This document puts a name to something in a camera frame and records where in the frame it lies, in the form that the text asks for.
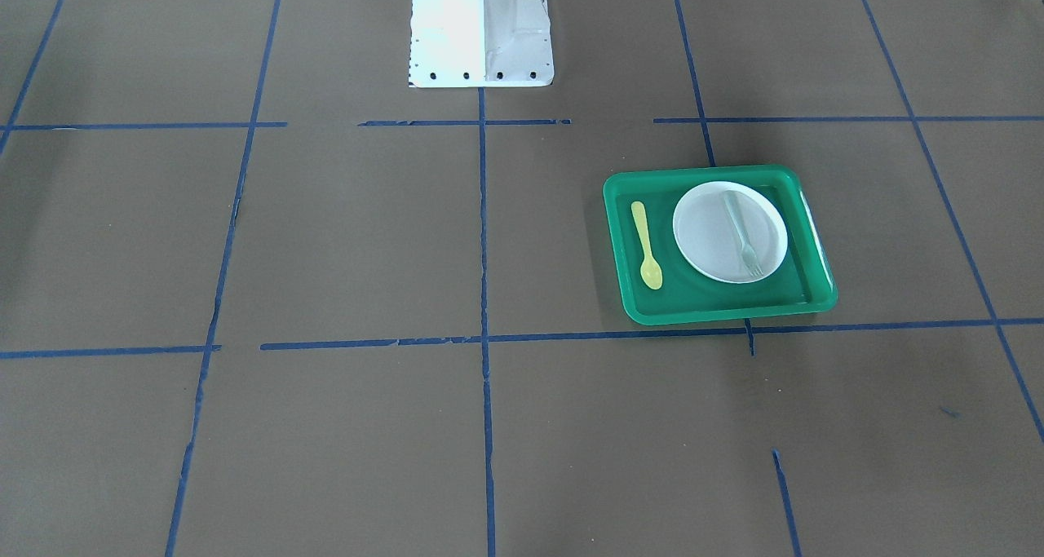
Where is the yellow plastic spoon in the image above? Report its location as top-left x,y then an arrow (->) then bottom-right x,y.
630,201 -> 664,290

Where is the green plastic tray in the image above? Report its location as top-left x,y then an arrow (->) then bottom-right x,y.
603,164 -> 838,326

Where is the long blue tape strip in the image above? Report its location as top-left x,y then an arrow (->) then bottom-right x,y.
477,88 -> 497,556

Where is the white round plate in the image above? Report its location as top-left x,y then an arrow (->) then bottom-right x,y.
672,181 -> 788,285

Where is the grey plastic fork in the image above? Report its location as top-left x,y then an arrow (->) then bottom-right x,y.
723,190 -> 764,279

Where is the crossing blue tape strip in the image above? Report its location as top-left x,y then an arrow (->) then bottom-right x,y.
1,318 -> 1043,360

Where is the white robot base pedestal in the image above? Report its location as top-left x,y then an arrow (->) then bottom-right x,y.
408,0 -> 555,89

